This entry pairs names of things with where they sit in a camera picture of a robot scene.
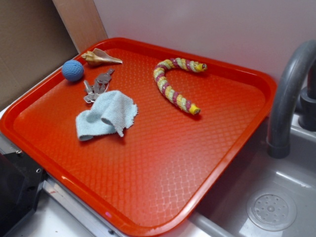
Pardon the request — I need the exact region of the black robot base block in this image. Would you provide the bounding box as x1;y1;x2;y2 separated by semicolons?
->
0;153;45;237

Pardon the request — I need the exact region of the light blue cloth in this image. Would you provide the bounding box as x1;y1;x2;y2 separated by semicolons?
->
76;90;138;141

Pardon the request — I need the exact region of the red plastic tray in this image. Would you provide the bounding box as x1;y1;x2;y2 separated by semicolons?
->
0;38;277;237

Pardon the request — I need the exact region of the silver key bunch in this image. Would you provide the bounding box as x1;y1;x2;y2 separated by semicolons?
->
83;69;115;104

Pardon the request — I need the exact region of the tan conch seashell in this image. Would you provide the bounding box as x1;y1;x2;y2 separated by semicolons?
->
81;48;123;66

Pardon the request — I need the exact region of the blue dimpled ball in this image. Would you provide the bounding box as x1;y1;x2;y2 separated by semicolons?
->
61;60;84;82

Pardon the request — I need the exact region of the grey curved faucet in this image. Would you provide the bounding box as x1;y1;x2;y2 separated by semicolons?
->
267;39;316;158

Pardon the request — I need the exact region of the light wooden board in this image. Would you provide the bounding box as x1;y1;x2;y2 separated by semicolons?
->
53;0;108;53

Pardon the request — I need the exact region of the grey plastic sink basin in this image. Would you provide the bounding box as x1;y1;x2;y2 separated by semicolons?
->
190;116;316;237

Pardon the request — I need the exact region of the brown cardboard panel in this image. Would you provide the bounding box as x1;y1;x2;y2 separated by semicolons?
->
0;0;78;109

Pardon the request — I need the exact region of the multicolour twisted rope toy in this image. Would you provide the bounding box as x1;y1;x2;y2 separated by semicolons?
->
153;58;208;115

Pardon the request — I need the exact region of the dark grey faucet handle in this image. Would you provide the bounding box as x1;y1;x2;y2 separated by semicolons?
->
298;63;316;132

